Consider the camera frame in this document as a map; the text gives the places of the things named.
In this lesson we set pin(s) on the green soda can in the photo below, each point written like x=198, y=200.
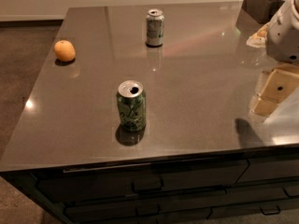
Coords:
x=131, y=102

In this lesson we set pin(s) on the silver white soda can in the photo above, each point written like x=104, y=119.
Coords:
x=155, y=27

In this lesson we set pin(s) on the orange fruit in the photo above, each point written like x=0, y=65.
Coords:
x=64, y=51

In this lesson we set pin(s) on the upper left dark drawer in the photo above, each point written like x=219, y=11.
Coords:
x=81, y=186

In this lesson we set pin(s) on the dark drawer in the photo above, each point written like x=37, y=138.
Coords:
x=155, y=206
x=265, y=208
x=81, y=186
x=274, y=167

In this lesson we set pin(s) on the lower left dark drawer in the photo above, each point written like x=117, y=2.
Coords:
x=155, y=206

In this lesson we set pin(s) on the upper right dark drawer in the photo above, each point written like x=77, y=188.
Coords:
x=274, y=167

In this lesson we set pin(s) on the dark box with snacks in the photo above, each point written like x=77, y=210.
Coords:
x=261, y=3

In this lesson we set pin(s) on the lower right dark drawer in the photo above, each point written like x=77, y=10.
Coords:
x=265, y=208

